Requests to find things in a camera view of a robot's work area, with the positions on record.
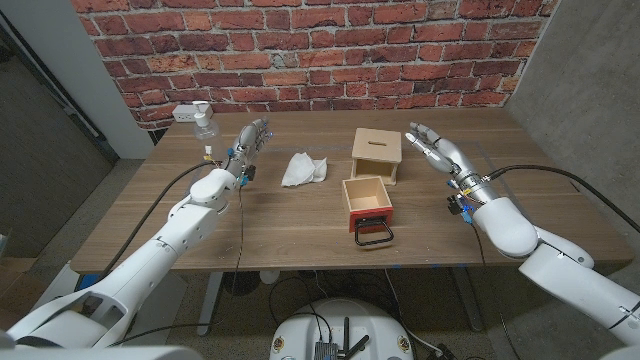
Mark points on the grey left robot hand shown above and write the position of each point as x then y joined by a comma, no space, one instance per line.
247,145

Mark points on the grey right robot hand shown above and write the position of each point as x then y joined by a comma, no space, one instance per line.
452,155

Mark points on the wooden box with slot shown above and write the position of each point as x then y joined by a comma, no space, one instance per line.
376,145

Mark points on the wooden drawer with red front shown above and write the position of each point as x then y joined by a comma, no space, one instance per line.
367,212

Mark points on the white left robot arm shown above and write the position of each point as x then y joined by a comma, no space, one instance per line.
150,265

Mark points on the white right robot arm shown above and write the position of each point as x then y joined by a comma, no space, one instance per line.
565,280

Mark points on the crumpled white tissue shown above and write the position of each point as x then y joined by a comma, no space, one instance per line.
302,170

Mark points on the grey computer box with antennas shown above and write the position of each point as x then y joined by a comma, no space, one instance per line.
326,350

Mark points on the clear pump bottle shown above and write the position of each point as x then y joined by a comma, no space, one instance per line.
206,132

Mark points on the white power strip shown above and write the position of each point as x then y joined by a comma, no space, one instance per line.
184,114

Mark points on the printed brick backdrop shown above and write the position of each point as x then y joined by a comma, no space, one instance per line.
320,55

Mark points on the grey table leg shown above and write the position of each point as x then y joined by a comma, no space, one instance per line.
469,300

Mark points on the white table leg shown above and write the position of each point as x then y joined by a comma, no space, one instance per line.
210,300

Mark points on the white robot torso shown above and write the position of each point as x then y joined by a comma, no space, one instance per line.
300,330

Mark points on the blue foot pedal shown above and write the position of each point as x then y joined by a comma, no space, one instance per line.
82,285

